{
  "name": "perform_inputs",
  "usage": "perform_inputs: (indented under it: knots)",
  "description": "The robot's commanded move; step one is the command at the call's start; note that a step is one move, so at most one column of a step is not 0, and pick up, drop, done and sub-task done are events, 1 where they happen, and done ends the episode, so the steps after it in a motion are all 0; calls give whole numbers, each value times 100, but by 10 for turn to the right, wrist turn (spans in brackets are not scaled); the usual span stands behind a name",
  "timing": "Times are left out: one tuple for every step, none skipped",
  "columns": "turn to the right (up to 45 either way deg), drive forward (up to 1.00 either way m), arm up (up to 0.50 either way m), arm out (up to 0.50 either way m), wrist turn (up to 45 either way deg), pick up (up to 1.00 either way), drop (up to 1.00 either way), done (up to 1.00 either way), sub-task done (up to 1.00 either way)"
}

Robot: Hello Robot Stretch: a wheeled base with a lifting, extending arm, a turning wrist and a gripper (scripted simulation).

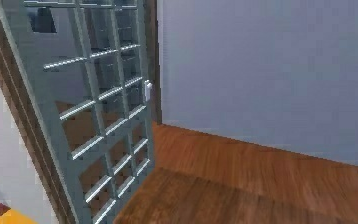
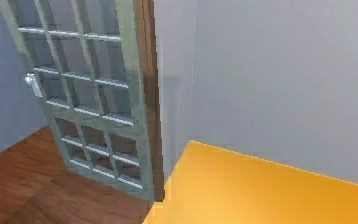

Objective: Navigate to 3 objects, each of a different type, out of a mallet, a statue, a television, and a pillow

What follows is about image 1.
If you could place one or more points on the grey glazed room door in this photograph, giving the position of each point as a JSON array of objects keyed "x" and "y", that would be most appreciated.
[{"x": 47, "y": 93}]

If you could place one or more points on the yellow and red cloth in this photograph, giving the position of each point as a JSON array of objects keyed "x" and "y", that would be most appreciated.
[{"x": 3, "y": 215}]

